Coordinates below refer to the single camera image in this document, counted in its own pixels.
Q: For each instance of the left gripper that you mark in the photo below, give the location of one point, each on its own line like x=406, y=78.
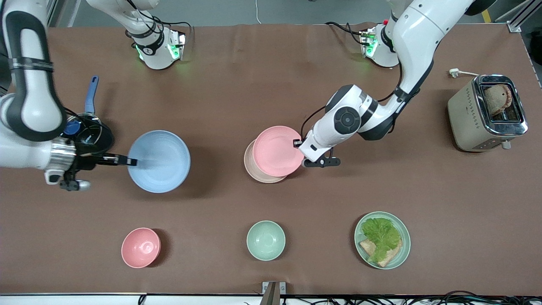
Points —
x=297, y=143

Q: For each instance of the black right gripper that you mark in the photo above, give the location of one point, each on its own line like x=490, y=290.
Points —
x=90, y=159

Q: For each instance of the wide pink bowl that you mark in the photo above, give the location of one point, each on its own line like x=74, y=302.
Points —
x=277, y=152

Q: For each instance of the wide blue bowl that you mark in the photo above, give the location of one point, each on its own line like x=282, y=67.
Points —
x=165, y=165

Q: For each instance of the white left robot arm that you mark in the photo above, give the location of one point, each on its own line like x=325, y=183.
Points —
x=419, y=38

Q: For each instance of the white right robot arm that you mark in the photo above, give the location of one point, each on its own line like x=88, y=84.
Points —
x=25, y=84

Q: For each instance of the wide beige bowl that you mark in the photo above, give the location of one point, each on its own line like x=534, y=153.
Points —
x=250, y=168

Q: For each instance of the brown table cover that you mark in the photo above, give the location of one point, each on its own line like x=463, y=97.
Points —
x=254, y=84

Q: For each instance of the small deep pink bowl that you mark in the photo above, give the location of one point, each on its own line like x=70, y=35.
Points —
x=141, y=248

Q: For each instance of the small deep green bowl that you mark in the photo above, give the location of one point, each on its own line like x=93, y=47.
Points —
x=266, y=240

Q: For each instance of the green lettuce leaf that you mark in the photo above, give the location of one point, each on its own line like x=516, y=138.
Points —
x=379, y=235

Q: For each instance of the pale green plate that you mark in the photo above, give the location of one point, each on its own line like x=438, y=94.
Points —
x=405, y=242

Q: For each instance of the brown bread slice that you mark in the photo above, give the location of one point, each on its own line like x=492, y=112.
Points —
x=389, y=259

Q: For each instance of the beige and chrome toaster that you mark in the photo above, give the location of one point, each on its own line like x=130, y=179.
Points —
x=465, y=118

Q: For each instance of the toast slice with dark crust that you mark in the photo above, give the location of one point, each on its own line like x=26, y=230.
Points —
x=496, y=99

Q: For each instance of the grey metal table bracket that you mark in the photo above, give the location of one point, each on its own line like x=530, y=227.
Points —
x=274, y=292

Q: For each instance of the aluminium frame profile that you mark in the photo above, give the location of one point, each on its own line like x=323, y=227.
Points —
x=514, y=27

